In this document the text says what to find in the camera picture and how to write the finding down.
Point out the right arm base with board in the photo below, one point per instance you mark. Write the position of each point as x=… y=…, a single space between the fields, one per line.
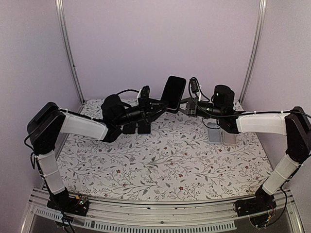
x=259 y=210

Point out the left arm base with board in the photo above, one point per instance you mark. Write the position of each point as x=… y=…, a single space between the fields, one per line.
x=77 y=205

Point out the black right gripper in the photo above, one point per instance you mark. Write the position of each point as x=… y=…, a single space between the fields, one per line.
x=191 y=105

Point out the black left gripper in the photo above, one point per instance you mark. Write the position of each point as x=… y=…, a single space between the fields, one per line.
x=147 y=110

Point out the beige phone case with ring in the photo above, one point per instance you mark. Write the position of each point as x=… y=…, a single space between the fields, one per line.
x=229 y=138

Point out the front aluminium rail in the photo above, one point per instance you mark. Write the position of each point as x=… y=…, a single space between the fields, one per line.
x=106 y=215

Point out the right aluminium frame post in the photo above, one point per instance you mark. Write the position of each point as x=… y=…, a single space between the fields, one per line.
x=254 y=50

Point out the aluminium frame post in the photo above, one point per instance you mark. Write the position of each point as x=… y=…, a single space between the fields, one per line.
x=254 y=50
x=68 y=51

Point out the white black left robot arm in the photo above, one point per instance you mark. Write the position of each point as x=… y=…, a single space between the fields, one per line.
x=43 y=130

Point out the light blue phone case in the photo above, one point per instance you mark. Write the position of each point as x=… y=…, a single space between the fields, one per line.
x=214 y=133

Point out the left aluminium frame post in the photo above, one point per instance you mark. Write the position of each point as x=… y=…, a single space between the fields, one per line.
x=68 y=51

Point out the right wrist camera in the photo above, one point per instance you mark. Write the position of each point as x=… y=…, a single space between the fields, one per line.
x=196 y=88

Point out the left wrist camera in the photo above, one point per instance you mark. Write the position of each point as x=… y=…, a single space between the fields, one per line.
x=144 y=92

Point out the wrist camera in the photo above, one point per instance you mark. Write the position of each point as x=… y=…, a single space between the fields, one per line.
x=144 y=92
x=196 y=88

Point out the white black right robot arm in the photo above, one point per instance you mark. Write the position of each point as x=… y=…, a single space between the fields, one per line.
x=294 y=124

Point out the black phone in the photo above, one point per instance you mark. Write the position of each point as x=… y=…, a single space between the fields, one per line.
x=144 y=128
x=129 y=128
x=173 y=92

